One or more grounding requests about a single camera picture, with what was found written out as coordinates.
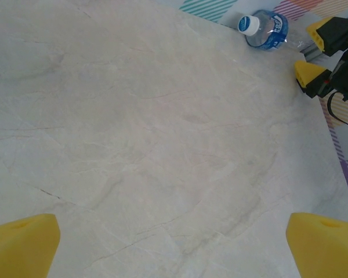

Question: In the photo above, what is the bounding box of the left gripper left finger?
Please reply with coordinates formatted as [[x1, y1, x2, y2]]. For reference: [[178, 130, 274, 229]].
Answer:
[[0, 213, 61, 278]]

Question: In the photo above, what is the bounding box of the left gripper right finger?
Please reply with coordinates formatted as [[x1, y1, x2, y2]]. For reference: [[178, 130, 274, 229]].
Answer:
[[286, 212, 348, 278]]

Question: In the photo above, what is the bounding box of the blue label bottle white cap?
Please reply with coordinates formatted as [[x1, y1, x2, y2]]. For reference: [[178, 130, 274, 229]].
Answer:
[[237, 9, 305, 52]]

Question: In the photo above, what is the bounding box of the right aluminium side rail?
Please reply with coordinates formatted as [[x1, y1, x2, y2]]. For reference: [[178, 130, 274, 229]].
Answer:
[[300, 40, 327, 63]]

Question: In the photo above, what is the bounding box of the right gripper thin black cable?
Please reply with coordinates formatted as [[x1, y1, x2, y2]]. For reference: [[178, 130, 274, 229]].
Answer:
[[327, 91, 348, 128]]

